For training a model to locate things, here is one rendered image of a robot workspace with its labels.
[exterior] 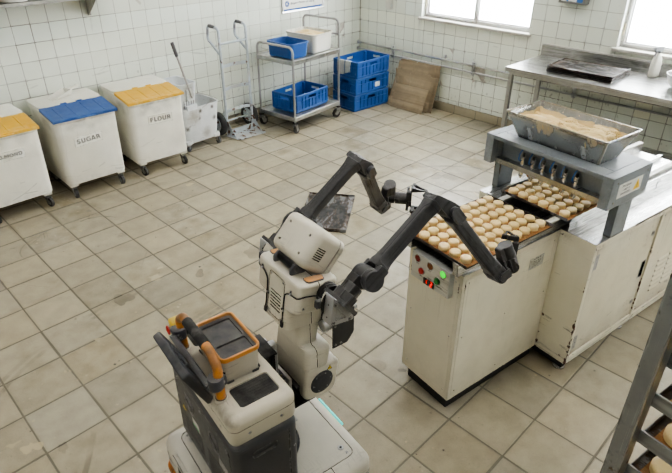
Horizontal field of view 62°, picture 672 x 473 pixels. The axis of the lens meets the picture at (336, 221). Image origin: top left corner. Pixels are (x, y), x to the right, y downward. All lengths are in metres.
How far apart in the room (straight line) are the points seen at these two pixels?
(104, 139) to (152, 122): 0.46
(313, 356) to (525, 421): 1.31
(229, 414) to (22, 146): 3.54
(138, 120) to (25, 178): 1.05
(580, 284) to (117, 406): 2.40
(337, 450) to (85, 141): 3.58
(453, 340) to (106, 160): 3.61
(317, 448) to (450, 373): 0.76
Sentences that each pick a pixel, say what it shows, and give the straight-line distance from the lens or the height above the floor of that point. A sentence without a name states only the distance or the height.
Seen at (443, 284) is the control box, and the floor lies 0.76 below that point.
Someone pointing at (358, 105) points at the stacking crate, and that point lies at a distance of 7.01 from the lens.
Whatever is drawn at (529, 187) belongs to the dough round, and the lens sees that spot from 3.17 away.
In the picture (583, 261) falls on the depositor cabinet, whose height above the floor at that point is 0.73.
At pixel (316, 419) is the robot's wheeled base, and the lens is 2.58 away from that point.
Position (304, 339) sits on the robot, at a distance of 2.15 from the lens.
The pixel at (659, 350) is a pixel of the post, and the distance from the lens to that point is 1.03.
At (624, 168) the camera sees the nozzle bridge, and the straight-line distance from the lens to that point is 2.88.
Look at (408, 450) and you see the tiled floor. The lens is 2.85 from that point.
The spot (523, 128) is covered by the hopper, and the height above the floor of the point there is 1.24.
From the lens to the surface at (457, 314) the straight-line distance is 2.60.
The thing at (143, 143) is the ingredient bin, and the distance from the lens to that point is 5.44.
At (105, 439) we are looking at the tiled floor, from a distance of 3.08.
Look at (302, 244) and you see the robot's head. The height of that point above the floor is 1.21.
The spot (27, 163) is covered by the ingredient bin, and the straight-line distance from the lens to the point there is 5.09.
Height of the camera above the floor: 2.23
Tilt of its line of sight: 30 degrees down
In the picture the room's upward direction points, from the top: straight up
